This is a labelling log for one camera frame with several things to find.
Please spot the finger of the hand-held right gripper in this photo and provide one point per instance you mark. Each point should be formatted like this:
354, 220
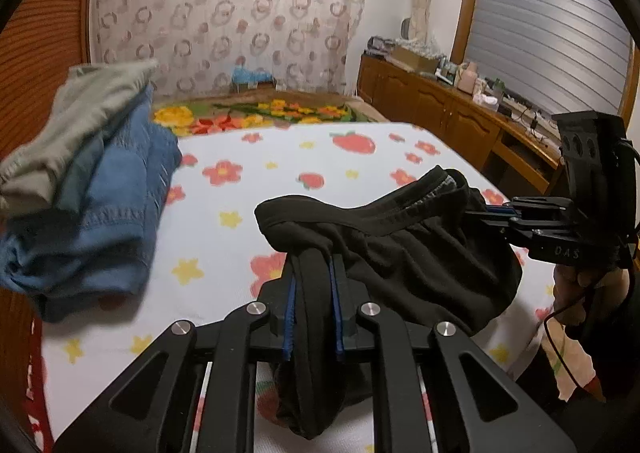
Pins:
520, 230
500, 211

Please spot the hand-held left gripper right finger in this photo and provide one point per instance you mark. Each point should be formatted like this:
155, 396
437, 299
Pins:
337, 313

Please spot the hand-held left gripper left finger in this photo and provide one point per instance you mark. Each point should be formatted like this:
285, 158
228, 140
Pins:
289, 323

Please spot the black pants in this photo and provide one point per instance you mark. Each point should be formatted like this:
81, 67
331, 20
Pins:
425, 258

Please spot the olive green pants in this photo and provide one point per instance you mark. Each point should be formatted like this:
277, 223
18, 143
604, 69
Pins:
75, 123

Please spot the person's right hand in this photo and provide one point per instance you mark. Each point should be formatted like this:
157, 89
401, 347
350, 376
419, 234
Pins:
567, 298

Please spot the white floral bed sheet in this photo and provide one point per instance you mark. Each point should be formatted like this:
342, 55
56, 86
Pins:
210, 233

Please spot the wooden cabinet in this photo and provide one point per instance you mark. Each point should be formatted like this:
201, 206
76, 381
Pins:
430, 103

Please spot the pink container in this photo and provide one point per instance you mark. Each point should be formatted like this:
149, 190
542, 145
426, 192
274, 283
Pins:
467, 78

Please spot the grey window blind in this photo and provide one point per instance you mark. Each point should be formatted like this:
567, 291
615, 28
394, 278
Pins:
540, 23

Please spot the cardboard box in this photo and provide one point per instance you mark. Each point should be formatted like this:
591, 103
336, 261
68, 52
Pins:
410, 58

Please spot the dark blue jeans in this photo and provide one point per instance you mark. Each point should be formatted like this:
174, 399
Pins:
100, 243

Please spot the small white fan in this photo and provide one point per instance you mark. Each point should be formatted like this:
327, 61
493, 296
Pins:
408, 27

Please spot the floral blanket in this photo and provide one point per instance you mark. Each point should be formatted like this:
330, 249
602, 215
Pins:
280, 113

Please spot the blue tissue pack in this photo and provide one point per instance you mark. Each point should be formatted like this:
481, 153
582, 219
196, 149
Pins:
250, 75

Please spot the light blue jeans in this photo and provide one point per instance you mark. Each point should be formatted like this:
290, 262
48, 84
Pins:
85, 168

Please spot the red printed blanket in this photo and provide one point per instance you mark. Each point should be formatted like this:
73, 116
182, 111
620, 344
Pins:
37, 383

